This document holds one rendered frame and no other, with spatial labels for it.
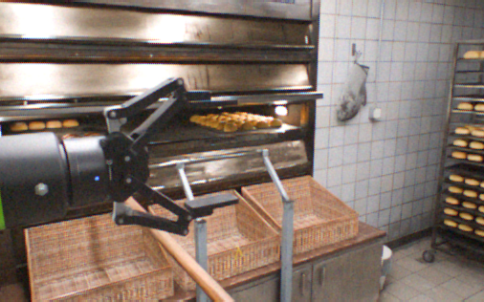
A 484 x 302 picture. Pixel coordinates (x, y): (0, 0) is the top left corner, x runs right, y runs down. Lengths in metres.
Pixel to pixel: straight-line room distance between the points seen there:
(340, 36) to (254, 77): 0.75
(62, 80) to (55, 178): 1.61
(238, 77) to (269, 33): 0.34
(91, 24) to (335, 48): 1.59
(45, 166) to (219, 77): 1.90
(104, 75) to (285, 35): 1.13
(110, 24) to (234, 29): 0.70
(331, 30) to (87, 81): 1.61
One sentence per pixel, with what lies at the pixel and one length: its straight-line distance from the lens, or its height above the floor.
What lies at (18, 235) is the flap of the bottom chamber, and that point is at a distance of 2.16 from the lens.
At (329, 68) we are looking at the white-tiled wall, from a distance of 2.77.
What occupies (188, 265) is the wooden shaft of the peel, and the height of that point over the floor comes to 1.18.
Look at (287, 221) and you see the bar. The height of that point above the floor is 0.85.
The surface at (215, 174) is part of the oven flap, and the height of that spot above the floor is 0.96.
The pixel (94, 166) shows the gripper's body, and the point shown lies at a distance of 0.42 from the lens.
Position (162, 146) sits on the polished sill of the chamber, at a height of 1.17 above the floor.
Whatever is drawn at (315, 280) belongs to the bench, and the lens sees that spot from 2.31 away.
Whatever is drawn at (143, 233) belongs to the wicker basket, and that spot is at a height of 0.72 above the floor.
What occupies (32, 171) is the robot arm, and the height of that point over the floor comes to 1.51.
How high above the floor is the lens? 1.60
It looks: 12 degrees down
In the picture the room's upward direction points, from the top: straight up
